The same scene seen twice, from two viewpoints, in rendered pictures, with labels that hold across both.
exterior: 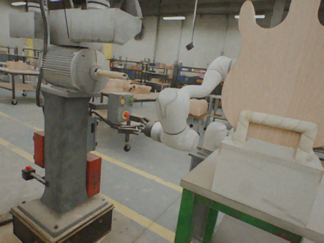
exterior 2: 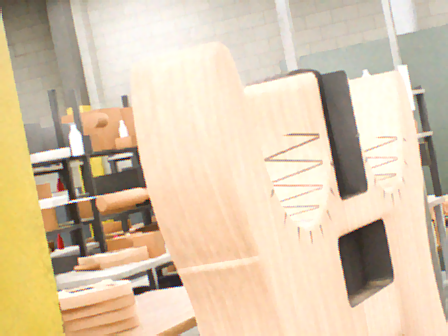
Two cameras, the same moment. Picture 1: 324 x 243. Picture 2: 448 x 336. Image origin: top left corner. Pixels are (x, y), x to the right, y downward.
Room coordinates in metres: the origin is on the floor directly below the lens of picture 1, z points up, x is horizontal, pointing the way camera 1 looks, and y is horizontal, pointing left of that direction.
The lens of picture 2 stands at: (0.48, -1.03, 1.49)
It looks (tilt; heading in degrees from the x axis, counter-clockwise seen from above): 3 degrees down; 82
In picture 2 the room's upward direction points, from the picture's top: 11 degrees counter-clockwise
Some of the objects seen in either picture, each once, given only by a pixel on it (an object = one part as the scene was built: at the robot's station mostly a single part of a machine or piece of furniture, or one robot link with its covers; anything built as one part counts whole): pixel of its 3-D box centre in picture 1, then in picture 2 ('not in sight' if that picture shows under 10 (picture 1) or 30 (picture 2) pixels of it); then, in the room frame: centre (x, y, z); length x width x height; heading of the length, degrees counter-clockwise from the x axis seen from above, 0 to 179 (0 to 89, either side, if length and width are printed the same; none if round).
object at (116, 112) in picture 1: (110, 109); not in sight; (1.45, 0.42, 0.99); 0.24 x 0.21 x 0.26; 61
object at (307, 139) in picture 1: (305, 145); not in sight; (0.52, -0.37, 1.15); 0.03 x 0.03 x 0.09
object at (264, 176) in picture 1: (262, 173); not in sight; (0.60, -0.33, 1.02); 0.27 x 0.15 x 0.17; 61
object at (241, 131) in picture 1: (241, 130); not in sight; (0.60, -0.23, 1.15); 0.03 x 0.03 x 0.09
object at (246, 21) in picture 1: (252, 18); (372, 138); (0.66, -0.21, 1.48); 0.07 x 0.04 x 0.09; 60
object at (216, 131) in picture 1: (216, 135); not in sight; (1.58, -0.40, 0.87); 0.18 x 0.16 x 0.22; 63
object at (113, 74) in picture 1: (111, 74); not in sight; (1.13, 0.34, 1.25); 0.18 x 0.03 x 0.03; 61
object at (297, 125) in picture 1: (275, 121); not in sight; (0.56, -0.30, 1.20); 0.20 x 0.03 x 0.03; 60
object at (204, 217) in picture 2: not in sight; (214, 153); (0.53, -0.44, 1.49); 0.07 x 0.04 x 0.10; 60
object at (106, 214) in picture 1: (65, 220); not in sight; (1.31, 0.67, 0.12); 0.61 x 0.51 x 0.25; 151
